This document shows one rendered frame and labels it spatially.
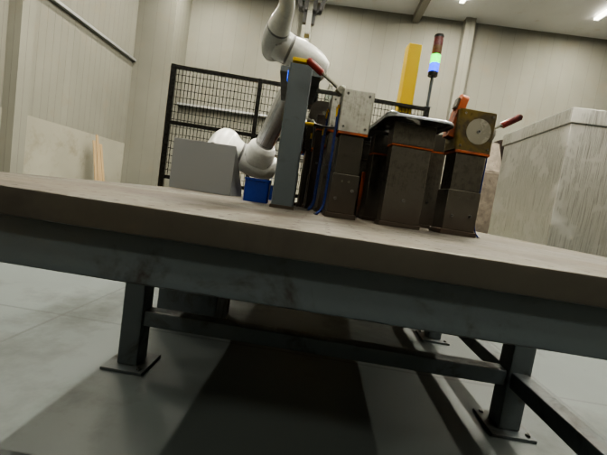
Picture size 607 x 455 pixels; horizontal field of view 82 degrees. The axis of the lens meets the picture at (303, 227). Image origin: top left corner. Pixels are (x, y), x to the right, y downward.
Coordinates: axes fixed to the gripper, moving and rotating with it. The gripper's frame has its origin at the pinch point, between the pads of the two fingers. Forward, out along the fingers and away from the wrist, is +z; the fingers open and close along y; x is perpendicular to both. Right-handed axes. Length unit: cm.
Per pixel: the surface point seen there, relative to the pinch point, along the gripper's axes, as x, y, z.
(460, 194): -14, 51, 45
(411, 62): 153, 80, -59
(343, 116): -13.5, 13.4, 28.7
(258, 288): -64, -2, 67
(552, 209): 302, 331, 22
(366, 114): -13.5, 19.6, 27.2
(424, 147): -17, 37, 34
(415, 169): -16, 35, 40
